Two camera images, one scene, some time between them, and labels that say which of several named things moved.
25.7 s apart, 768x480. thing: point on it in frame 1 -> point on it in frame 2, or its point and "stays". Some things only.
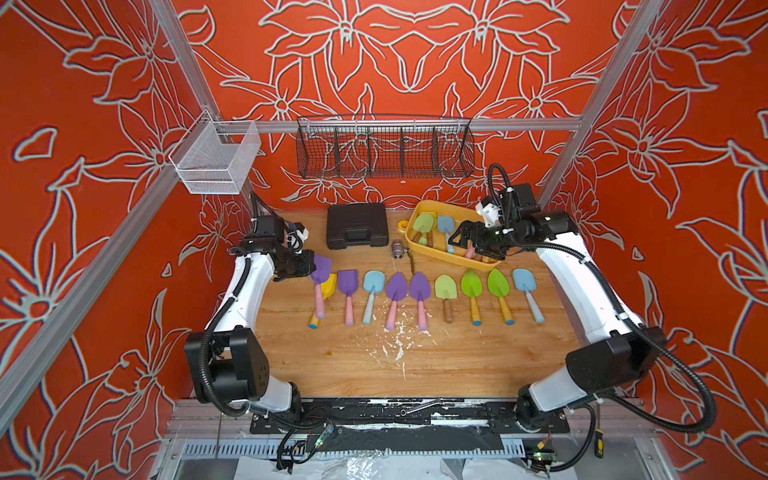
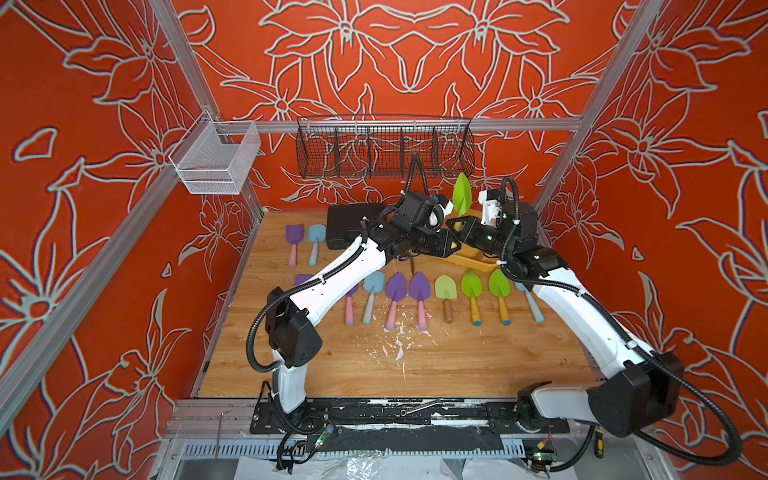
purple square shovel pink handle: [348, 283] stays
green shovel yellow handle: [499, 287] stays
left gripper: [306, 264] -> [446, 239]
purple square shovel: [320, 272] -> [301, 279]
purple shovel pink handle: [396, 291] stays
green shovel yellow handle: [472, 287] stays
